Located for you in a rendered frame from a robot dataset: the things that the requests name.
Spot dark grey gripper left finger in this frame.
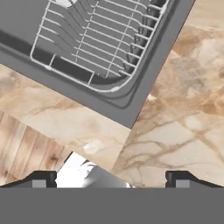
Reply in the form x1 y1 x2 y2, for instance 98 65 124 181
0 170 58 189

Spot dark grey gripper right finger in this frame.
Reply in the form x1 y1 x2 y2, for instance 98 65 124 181
164 170 224 189

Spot shiny silver appliance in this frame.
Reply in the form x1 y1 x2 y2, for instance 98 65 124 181
55 151 136 189

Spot grey sink basin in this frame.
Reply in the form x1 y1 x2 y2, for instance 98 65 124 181
0 0 197 130

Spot white wire dish rack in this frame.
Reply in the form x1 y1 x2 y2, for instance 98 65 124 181
29 0 171 94

